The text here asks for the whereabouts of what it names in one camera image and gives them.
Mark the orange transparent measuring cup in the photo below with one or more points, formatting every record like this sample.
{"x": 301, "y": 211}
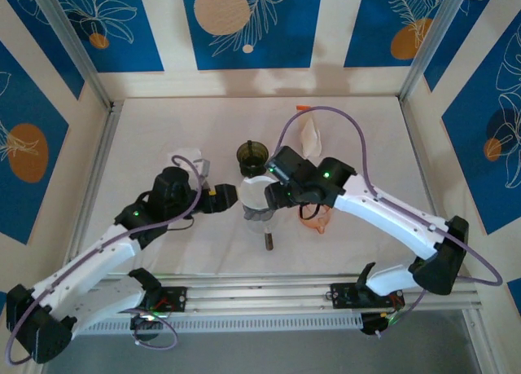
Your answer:
{"x": 315, "y": 226}

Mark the dark green plastic cup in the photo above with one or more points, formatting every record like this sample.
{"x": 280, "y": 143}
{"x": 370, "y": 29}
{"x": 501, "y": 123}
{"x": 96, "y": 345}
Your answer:
{"x": 252, "y": 156}

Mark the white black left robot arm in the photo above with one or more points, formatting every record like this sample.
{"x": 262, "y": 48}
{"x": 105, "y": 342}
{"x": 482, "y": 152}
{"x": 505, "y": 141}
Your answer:
{"x": 81, "y": 264}

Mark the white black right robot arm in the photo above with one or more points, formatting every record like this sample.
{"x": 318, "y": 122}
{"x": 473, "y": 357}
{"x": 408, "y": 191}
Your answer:
{"x": 386, "y": 221}

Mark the white table cloth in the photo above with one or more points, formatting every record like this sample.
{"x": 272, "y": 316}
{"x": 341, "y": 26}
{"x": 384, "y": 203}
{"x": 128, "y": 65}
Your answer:
{"x": 163, "y": 125}

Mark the aluminium side rail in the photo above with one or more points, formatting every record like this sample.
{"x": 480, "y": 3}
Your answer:
{"x": 99, "y": 166}
{"x": 423, "y": 166}

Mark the wide aluminium mounting rail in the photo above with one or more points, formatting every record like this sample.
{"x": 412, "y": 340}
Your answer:
{"x": 260, "y": 294}

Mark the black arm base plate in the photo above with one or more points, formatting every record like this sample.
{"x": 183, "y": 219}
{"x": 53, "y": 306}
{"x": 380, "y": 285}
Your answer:
{"x": 342, "y": 294}
{"x": 177, "y": 298}

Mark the aluminium frame post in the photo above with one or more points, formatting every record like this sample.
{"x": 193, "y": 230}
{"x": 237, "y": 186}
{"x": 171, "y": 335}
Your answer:
{"x": 71, "y": 44}
{"x": 432, "y": 44}

